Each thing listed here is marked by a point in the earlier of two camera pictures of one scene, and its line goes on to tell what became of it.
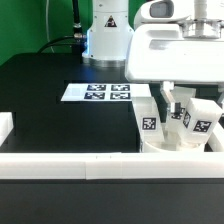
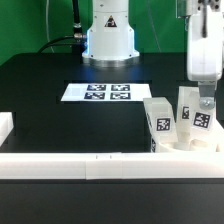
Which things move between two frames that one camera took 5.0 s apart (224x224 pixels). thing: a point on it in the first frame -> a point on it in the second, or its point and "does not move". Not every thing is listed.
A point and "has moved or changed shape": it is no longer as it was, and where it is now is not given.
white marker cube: x=148 y=119 has moved or changed shape
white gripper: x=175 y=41 -> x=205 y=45
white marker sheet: x=104 y=91 does not move
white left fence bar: x=6 y=125 does not move
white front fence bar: x=112 y=165 does not move
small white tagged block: x=199 y=120 has moved or changed shape
